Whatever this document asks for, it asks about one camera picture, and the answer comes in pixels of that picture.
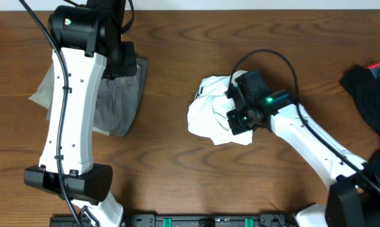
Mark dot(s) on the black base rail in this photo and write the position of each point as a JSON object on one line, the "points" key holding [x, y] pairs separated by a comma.
{"points": [[260, 220]]}

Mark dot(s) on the beige folded garment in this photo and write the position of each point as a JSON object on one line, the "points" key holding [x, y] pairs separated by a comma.
{"points": [[44, 95]]}

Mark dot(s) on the white t-shirt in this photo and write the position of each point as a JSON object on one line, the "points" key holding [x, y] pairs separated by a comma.
{"points": [[207, 114]]}

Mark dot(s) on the grey folded shorts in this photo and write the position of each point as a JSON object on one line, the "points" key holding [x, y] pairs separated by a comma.
{"points": [[117, 102]]}

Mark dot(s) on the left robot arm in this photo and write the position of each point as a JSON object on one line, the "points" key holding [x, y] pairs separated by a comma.
{"points": [[87, 47]]}

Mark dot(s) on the black garment with red trim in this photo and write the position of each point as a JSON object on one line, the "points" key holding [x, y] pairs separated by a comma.
{"points": [[363, 85]]}

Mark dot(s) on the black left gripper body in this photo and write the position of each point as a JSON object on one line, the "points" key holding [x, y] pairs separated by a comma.
{"points": [[128, 63]]}

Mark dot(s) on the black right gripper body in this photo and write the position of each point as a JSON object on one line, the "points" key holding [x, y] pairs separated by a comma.
{"points": [[242, 121]]}

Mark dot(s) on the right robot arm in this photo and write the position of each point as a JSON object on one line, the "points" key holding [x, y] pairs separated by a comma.
{"points": [[353, 183]]}

